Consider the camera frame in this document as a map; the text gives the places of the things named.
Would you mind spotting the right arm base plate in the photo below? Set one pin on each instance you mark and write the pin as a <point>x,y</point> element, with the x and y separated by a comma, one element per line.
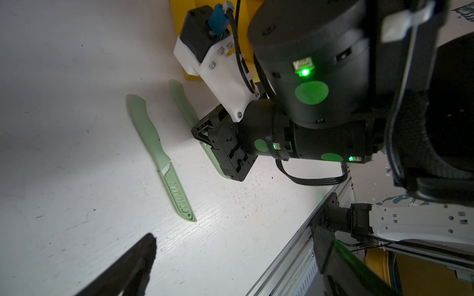
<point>320,217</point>

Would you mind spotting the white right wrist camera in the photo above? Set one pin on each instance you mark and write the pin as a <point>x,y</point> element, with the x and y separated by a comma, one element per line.
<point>208,46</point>

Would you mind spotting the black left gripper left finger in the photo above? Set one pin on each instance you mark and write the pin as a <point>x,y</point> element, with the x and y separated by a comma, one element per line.
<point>129,275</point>

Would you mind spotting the yellow bottom drawer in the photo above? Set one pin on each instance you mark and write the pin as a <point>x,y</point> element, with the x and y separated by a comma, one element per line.
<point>244,12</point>

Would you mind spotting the aluminium rail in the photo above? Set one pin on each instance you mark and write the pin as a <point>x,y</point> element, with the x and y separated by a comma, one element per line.
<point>294,272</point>

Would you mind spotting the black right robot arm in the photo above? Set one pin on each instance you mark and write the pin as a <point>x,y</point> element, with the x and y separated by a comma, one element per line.
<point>338,81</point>

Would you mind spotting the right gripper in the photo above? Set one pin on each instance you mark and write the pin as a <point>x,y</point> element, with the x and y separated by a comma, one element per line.
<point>263,131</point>

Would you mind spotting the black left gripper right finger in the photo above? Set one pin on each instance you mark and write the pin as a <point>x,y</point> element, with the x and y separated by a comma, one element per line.
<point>343,273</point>

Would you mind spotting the light green knife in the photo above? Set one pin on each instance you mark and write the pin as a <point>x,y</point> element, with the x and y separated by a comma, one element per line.
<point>137,110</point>

